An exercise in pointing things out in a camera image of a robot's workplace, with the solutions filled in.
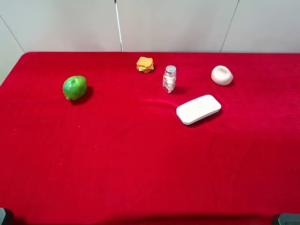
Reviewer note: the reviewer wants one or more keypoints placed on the green lime fruit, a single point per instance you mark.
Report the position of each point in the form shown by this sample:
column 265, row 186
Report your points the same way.
column 75, row 87

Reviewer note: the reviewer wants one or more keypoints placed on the black object bottom right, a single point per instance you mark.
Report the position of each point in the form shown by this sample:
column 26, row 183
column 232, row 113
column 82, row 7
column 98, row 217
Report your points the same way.
column 286, row 219

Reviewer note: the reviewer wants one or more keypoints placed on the black object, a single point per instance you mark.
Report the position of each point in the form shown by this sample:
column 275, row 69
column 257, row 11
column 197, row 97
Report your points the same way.
column 286, row 219
column 6, row 217

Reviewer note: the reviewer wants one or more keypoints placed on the black object bottom left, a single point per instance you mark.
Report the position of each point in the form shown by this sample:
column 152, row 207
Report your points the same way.
column 6, row 217

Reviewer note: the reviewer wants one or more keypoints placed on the clear candy jar silver lid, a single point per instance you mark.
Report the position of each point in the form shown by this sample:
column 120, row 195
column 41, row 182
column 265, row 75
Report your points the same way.
column 169, row 78

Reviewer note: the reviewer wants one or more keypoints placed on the white rectangular box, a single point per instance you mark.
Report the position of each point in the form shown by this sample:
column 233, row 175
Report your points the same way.
column 197, row 109

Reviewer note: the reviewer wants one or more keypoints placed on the toy sandwich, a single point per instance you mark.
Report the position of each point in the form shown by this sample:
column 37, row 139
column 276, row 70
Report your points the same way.
column 145, row 64

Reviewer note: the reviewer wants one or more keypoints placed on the pink round bowl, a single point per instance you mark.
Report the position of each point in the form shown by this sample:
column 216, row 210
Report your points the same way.
column 221, row 75

